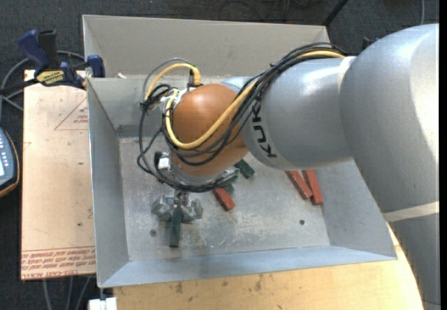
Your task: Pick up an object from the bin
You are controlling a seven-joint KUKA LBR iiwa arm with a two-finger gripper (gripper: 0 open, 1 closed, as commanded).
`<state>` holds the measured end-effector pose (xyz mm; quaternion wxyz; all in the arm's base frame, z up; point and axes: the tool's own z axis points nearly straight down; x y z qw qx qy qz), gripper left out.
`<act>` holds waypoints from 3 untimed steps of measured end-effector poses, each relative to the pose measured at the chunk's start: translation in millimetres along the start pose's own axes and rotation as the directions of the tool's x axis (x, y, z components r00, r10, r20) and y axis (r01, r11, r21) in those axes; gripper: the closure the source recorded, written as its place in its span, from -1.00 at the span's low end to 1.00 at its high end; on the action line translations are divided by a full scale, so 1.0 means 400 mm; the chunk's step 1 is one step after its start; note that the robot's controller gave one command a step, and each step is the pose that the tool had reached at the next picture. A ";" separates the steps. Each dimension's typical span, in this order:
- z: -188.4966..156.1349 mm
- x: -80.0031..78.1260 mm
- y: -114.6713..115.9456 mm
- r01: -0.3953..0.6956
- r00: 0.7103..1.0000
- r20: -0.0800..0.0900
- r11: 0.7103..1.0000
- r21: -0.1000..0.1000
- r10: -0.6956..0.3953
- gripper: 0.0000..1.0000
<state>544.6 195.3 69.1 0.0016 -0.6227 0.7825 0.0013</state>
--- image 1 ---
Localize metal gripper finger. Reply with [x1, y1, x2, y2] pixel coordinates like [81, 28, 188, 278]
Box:
[181, 198, 205, 223]
[150, 195, 175, 222]

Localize red-brown flat block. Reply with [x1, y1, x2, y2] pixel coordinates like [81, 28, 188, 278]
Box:
[302, 168, 325, 206]
[284, 169, 313, 201]
[212, 186, 236, 212]

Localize grey metal bin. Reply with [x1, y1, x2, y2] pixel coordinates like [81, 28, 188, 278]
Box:
[82, 14, 399, 289]

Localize brown cardboard board, red print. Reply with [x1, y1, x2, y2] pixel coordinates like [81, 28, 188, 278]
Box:
[20, 69, 97, 281]

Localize black cylinder on white bracket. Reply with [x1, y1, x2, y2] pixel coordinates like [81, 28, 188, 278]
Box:
[153, 151, 171, 172]

